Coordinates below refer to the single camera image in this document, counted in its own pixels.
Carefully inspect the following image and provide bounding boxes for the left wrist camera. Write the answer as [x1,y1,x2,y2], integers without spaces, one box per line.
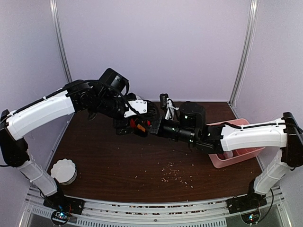
[124,99,148,118]

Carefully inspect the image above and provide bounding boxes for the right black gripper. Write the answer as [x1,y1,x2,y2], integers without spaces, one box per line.
[138,114,197,145]

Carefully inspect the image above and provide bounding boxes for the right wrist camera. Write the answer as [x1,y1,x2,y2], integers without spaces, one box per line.
[160,93,179,120]

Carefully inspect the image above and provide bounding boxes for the white scalloped bowl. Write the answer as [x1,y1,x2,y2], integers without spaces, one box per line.
[50,158,77,185]

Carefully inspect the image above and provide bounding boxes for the black argyle sock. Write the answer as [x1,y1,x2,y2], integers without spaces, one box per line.
[130,118,151,138]

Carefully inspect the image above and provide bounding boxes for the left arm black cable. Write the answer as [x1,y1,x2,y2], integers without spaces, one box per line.
[82,79,143,119]

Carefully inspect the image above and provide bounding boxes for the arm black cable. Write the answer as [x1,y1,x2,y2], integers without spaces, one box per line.
[82,79,143,119]
[257,184,276,219]

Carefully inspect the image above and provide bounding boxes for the left aluminium frame post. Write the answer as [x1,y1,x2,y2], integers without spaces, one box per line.
[49,0,73,83]

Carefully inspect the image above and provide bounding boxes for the front aluminium rail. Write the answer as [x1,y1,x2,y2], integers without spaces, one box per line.
[17,186,294,227]

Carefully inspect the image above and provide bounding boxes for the aluminium frame post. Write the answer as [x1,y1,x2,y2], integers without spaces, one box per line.
[49,0,73,83]
[229,0,259,107]

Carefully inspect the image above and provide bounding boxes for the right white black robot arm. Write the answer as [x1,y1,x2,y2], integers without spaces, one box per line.
[149,101,303,209]

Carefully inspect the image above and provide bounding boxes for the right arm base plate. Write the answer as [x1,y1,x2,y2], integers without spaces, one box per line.
[226,195,267,214]

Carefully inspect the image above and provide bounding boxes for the right aluminium frame post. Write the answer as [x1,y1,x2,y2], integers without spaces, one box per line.
[229,0,259,107]

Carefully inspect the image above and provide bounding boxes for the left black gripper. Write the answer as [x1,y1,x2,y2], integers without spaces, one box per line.
[95,93,139,135]

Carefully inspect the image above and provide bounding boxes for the pink divided organizer box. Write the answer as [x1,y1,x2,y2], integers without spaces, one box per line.
[208,118,265,169]

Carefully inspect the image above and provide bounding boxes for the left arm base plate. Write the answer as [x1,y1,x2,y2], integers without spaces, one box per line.
[43,197,85,215]

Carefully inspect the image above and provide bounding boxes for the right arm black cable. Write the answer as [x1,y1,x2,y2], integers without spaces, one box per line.
[257,184,276,219]

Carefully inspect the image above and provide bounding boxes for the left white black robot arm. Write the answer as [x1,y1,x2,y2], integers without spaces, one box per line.
[0,68,159,210]

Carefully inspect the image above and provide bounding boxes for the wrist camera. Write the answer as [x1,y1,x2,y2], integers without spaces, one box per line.
[124,99,148,118]
[160,93,179,120]

